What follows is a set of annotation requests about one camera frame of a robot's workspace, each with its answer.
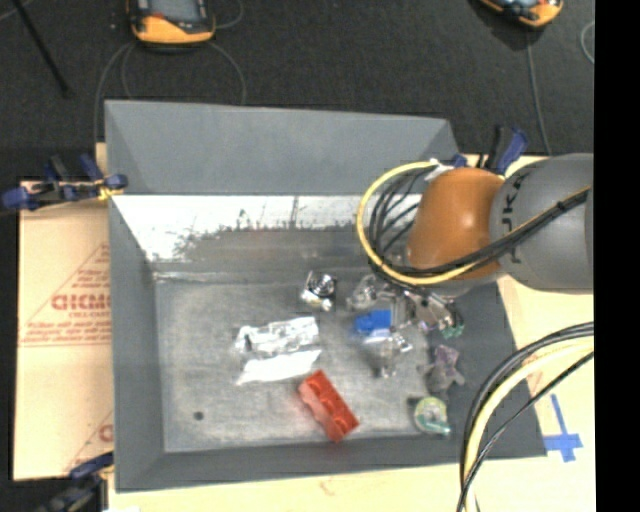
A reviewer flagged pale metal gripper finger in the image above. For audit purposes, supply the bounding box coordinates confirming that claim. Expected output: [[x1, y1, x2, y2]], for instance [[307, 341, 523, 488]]
[[346, 275, 397, 312], [368, 326, 415, 378]]

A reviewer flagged blue block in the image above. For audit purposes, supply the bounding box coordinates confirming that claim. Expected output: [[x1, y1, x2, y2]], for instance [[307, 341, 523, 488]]
[[353, 308, 393, 335]]

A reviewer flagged shiny silver round knob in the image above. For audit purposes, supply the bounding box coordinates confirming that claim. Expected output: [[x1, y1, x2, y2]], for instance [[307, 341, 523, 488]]
[[299, 270, 338, 312]]

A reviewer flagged grey and purple toy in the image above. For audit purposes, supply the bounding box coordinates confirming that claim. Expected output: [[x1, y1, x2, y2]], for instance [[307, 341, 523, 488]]
[[417, 344, 466, 394]]

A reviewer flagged green and white tape roll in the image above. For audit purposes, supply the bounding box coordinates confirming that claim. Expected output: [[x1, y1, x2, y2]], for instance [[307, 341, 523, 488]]
[[412, 396, 451, 435]]

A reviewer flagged red toy brick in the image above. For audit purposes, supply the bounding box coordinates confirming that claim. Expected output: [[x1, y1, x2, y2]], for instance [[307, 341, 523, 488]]
[[297, 369, 361, 444]]

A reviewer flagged clear crumpled plastic packet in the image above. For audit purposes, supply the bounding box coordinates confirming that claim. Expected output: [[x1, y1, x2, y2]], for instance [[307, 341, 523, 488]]
[[233, 316, 321, 357]]

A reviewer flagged white flat packet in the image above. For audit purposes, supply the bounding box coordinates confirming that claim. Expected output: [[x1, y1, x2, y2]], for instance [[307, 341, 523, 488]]
[[234, 348, 323, 387]]

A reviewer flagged grey metal bin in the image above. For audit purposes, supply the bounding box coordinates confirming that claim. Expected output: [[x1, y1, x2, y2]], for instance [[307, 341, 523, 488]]
[[103, 99, 547, 491]]

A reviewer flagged brown cardboard board red print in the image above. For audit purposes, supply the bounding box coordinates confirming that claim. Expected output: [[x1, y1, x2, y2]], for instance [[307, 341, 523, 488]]
[[11, 198, 115, 482]]

